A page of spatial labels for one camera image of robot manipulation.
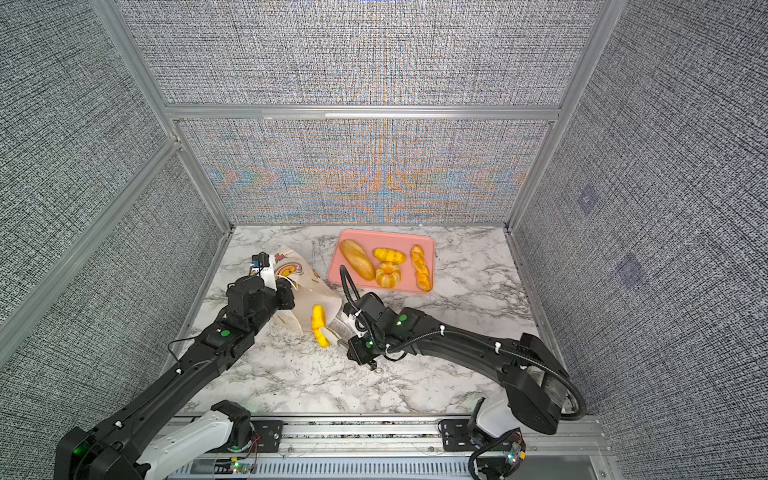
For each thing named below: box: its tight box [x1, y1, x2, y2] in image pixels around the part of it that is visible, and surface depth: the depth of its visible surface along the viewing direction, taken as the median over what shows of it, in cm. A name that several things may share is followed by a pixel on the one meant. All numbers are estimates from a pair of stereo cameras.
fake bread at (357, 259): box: [340, 239, 375, 281], surface depth 108 cm
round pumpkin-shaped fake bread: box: [375, 261, 401, 289], surface depth 102 cm
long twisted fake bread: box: [411, 244, 433, 292], surface depth 106 cm
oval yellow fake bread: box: [372, 248, 407, 265], surface depth 108 cm
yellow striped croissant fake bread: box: [311, 304, 330, 348], surface depth 87 cm
